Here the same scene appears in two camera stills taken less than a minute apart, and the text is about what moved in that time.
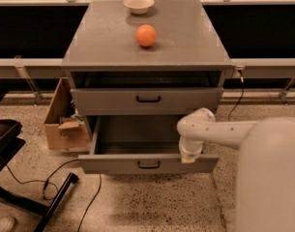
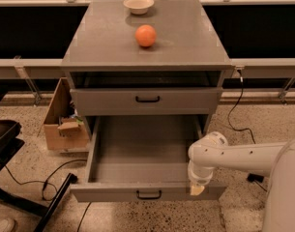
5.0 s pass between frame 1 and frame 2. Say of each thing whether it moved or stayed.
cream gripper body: moved
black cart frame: stayed
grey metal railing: stayed
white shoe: stayed
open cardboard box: stayed
